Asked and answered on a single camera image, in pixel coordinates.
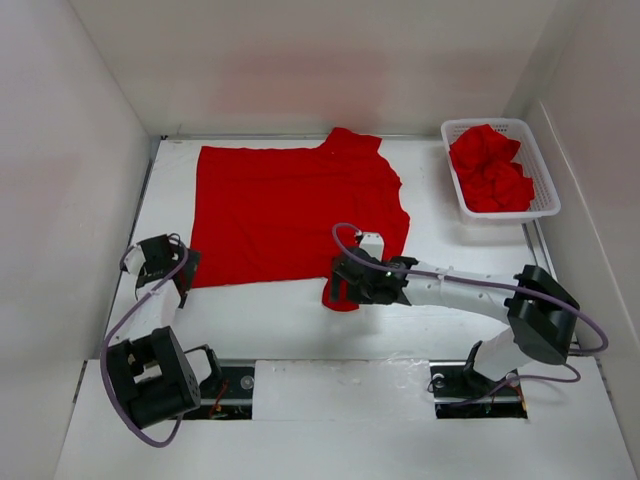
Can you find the red t shirt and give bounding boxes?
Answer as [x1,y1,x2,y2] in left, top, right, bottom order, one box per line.
[191,128,410,288]

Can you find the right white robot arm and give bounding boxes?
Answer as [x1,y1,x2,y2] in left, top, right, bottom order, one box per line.
[328,247,579,395]

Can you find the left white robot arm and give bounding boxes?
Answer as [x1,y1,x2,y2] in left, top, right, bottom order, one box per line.
[100,233,226,433]

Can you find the red shirts pile in basket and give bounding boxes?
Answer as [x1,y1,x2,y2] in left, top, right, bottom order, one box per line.
[450,124,535,213]

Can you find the white plastic basket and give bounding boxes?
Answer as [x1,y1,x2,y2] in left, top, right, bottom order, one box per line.
[441,118,561,224]

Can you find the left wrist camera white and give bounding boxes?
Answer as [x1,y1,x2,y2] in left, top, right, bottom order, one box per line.
[120,244,146,276]

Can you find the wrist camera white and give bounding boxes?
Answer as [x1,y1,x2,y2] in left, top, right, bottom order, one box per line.
[357,232,385,261]
[120,244,146,276]

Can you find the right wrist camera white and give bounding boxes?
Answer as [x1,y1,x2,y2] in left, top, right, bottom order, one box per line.
[357,232,385,261]

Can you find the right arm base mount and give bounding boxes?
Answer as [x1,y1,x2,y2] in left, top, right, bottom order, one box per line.
[427,361,528,420]

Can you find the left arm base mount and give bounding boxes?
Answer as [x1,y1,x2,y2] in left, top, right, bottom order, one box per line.
[184,362,255,421]

